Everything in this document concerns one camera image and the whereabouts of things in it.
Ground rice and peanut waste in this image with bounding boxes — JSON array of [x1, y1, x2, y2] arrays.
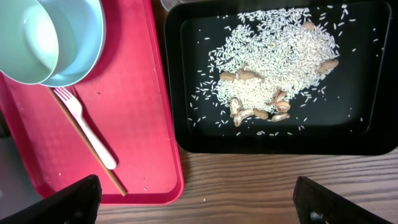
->
[[193, 7, 340, 127]]

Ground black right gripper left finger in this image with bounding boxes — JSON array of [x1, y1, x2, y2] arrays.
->
[[1, 174, 102, 224]]

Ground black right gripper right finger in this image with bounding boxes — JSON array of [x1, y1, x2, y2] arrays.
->
[[293, 176, 392, 224]]

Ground black food waste tray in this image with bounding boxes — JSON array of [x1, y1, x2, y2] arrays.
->
[[164, 1, 397, 156]]

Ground wooden chopstick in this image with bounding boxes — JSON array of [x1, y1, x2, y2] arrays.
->
[[47, 87, 127, 196]]

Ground white plastic fork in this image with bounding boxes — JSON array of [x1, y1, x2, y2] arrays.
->
[[53, 87, 117, 170]]

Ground mint green bowl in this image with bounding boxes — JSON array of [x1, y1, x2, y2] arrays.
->
[[1, 0, 59, 85]]

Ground large light blue plate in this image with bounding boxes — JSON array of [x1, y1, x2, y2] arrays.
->
[[39, 0, 106, 87]]

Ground clear plastic waste bin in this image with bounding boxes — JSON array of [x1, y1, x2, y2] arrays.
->
[[160, 0, 185, 11]]

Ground red plastic tray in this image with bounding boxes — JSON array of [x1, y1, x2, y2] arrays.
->
[[1, 0, 184, 205]]

